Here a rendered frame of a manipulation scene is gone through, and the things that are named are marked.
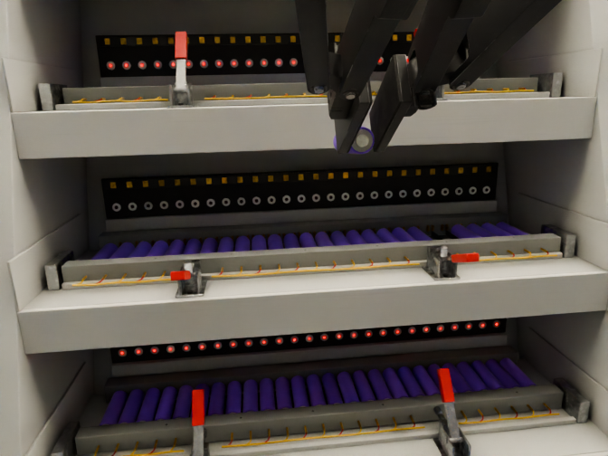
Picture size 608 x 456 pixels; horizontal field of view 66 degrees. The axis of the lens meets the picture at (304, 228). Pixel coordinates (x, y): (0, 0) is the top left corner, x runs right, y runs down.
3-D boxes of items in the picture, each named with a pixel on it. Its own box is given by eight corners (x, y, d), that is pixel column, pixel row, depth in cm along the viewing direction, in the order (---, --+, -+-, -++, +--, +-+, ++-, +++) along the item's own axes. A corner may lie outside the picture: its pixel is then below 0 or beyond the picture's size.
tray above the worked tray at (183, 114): (591, 138, 52) (610, 4, 49) (18, 159, 46) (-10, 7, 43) (498, 128, 72) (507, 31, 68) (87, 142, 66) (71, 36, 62)
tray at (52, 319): (606, 310, 52) (619, 227, 49) (24, 355, 46) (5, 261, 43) (508, 253, 71) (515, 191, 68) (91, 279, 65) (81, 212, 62)
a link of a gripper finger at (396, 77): (393, 53, 26) (405, 53, 26) (368, 113, 33) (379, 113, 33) (399, 102, 26) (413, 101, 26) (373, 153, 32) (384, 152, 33)
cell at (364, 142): (355, 129, 38) (375, 126, 32) (355, 152, 38) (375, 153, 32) (332, 130, 38) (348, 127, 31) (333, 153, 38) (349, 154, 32)
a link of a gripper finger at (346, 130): (373, 102, 26) (359, 103, 25) (347, 154, 32) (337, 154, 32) (366, 54, 26) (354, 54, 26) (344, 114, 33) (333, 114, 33)
